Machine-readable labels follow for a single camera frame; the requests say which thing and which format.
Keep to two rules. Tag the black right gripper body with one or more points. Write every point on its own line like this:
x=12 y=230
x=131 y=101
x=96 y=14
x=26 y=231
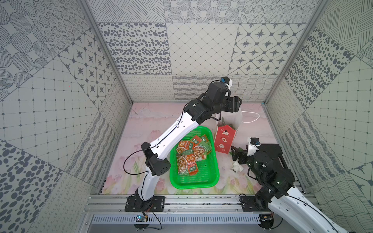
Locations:
x=248 y=160

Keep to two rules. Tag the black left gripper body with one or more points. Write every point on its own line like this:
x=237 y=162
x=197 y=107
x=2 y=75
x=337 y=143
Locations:
x=233 y=104

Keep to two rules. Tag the white and red paper bag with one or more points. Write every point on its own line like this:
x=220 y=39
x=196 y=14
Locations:
x=227 y=127

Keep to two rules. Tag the white pipe elbow fitting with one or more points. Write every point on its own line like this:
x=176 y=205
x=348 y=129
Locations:
x=237 y=167

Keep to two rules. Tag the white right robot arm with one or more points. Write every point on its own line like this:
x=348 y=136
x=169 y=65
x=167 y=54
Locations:
x=278 y=193

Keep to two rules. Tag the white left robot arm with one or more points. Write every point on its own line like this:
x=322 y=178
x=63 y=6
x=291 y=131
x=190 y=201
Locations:
x=193 y=115

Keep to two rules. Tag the green red condiment packet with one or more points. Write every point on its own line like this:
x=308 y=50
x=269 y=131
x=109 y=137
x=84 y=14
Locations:
x=202 y=141

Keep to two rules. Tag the red orange condiment packet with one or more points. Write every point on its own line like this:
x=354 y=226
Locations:
x=187 y=158

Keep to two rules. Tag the black plastic tool case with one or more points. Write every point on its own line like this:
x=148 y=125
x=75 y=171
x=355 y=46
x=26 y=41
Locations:
x=278 y=164

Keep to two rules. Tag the small green circuit board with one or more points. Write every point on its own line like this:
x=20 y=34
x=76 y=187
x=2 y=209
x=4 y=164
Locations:
x=141 y=218

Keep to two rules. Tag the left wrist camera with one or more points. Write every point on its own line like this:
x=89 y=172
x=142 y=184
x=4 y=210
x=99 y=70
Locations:
x=227 y=81

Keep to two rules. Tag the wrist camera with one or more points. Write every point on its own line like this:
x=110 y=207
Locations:
x=227 y=81
x=253 y=144

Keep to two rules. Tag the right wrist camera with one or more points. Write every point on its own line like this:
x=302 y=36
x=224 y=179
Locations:
x=253 y=144

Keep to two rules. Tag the aluminium mounting rail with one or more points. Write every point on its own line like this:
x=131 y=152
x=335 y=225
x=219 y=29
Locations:
x=194 y=204

